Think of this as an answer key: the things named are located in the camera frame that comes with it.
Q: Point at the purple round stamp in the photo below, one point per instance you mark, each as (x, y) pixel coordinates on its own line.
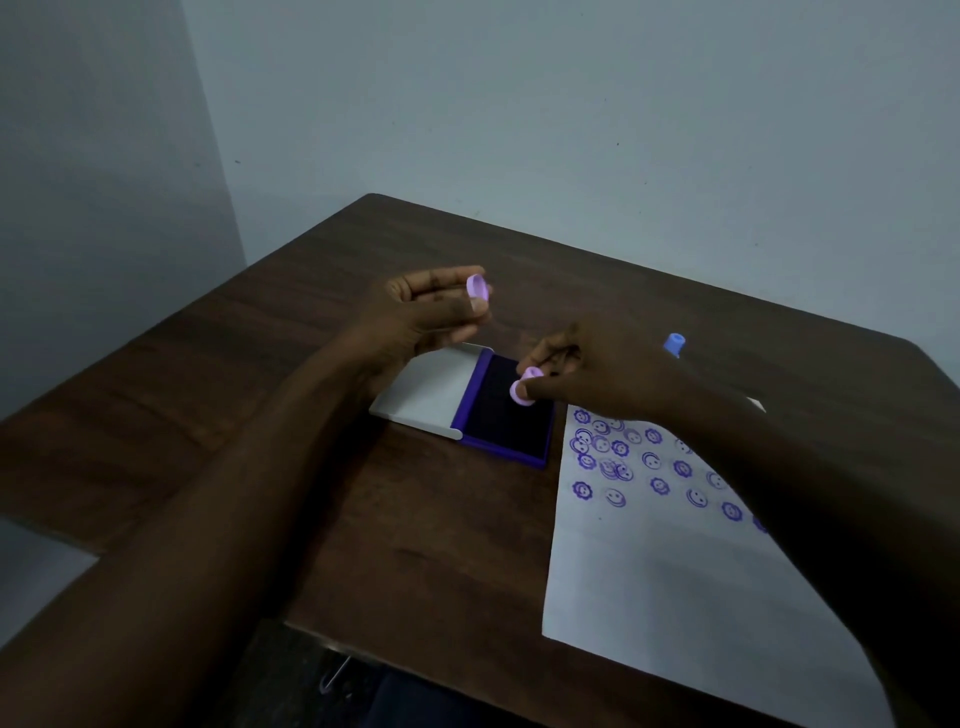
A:
(525, 386)

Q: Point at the white stamped paper sheet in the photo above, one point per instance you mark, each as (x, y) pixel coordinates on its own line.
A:
(675, 600)

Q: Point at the person's left forearm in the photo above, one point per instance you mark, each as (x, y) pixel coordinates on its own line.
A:
(187, 540)

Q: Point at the purple ink pad white lid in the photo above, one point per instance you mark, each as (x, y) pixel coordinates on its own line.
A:
(502, 412)

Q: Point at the person's right forearm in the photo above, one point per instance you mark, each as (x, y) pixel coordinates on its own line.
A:
(840, 525)

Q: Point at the person's left hand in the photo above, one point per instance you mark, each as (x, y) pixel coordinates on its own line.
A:
(397, 322)

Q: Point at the blue stamp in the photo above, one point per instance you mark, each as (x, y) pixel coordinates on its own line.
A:
(673, 344)

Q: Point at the person's left thumb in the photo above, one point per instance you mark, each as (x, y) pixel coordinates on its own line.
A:
(461, 319)

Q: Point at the person's right hand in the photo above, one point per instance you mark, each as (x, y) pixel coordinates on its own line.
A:
(622, 375)

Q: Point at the person's right thumb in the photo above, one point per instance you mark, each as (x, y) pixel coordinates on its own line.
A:
(544, 388)

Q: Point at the purple stamp cap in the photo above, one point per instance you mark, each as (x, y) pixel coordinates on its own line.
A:
(478, 287)

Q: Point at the person's dark trousers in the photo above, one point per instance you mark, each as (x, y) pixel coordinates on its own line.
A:
(435, 701)

